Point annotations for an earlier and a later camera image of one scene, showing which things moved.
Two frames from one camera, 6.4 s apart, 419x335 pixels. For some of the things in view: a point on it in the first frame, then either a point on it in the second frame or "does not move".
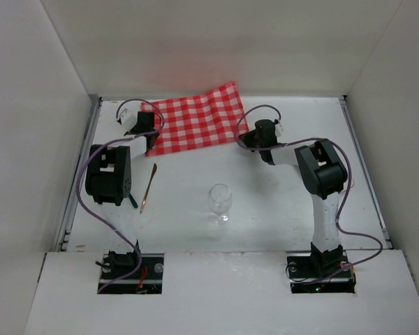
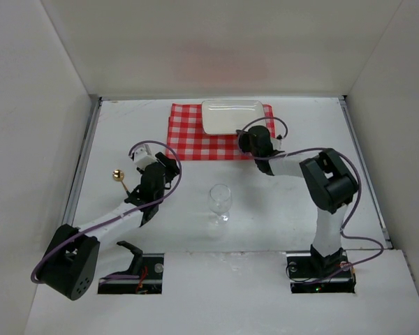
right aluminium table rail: x=381 y=225 does not move
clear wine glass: x=220 y=198 does not move
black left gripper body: x=151 y=138 to x=136 y=194
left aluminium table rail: x=93 y=107 does not move
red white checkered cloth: x=197 y=121 to x=187 y=140
